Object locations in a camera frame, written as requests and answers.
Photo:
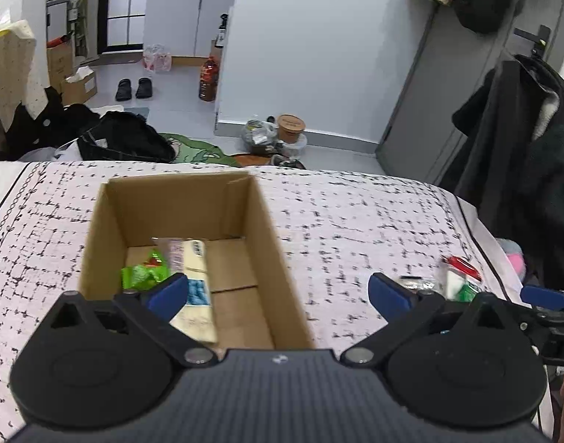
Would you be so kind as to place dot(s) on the black bag on floor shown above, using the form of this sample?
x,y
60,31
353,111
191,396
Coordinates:
x,y
56,120

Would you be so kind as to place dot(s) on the clear plastic container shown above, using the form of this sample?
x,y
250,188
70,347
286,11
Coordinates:
x,y
296,147

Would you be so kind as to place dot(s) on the green cartoon floor mat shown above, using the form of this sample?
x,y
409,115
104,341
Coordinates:
x,y
199,150

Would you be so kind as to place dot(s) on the low cardboard box with paper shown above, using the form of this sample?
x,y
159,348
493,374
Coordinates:
x,y
81,90

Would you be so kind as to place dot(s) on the small covered side table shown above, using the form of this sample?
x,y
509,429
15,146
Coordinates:
x,y
10,74

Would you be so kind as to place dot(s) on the tall cardboard box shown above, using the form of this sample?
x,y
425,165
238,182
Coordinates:
x,y
59,67

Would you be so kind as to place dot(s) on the black-framed glass door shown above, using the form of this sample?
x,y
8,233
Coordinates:
x,y
120,9

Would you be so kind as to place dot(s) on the open black bag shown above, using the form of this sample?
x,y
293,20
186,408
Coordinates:
x,y
125,136

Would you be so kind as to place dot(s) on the pink plastic bag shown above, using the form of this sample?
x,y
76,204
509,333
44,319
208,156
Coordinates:
x,y
157,60

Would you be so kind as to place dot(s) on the brown round paper tub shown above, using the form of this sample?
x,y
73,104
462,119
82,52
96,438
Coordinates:
x,y
291,128

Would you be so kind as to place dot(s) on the small white cabinet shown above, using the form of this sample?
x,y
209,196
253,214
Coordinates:
x,y
56,21

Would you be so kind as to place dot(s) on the cream snack packet blue print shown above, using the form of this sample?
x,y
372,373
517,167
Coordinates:
x,y
193,263

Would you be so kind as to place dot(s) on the plastic bag of rubbish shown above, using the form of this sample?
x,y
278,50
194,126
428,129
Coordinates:
x,y
259,136

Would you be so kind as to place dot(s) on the black chair with clothes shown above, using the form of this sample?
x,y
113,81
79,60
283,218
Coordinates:
x,y
508,157

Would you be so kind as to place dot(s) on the black-patterned white blanket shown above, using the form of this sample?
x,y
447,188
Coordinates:
x,y
356,221

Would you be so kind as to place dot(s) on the grey door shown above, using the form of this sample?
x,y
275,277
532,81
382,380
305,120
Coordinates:
x,y
429,101

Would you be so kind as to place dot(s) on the spray bottle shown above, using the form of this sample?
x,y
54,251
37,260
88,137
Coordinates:
x,y
222,32

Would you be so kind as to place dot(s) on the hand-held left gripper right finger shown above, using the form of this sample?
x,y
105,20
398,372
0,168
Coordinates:
x,y
390,295

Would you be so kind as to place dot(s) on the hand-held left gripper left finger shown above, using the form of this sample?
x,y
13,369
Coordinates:
x,y
169,293

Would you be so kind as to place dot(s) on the orange floor mat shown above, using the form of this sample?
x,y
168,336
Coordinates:
x,y
252,160

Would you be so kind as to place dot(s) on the white standing fan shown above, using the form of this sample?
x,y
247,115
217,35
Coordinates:
x,y
75,18

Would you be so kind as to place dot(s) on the red white green snack packet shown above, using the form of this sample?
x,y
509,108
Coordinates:
x,y
457,277

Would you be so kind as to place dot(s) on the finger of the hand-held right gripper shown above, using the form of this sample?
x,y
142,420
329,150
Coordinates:
x,y
542,297

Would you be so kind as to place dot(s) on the white kitchen cabinet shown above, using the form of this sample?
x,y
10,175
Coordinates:
x,y
180,23

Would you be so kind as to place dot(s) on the small clear snack packet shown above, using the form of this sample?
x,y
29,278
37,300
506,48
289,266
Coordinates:
x,y
418,282

